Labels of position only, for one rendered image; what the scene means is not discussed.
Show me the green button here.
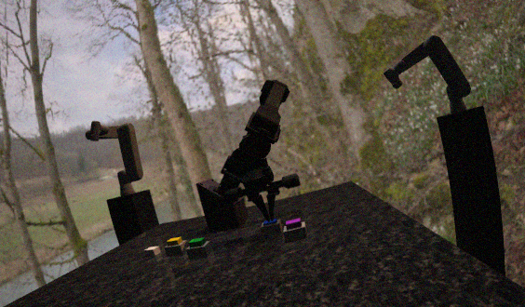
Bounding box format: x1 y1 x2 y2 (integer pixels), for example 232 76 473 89
186 237 213 259

